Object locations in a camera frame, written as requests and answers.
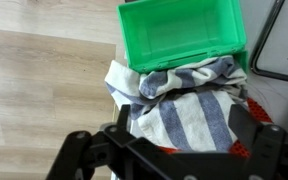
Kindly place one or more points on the black flat screen television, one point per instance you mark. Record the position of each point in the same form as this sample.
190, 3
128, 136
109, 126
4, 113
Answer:
262, 46

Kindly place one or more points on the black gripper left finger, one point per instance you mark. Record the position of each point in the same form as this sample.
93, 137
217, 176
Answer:
84, 156

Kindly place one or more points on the green plastic box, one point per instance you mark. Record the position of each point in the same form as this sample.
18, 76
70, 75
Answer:
180, 30

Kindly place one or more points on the grey white striped towel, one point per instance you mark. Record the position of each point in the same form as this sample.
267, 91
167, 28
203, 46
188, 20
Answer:
190, 116

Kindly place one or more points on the white television cabinet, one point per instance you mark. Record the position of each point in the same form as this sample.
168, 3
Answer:
280, 100

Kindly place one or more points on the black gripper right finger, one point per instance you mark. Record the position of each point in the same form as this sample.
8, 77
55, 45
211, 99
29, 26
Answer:
270, 150

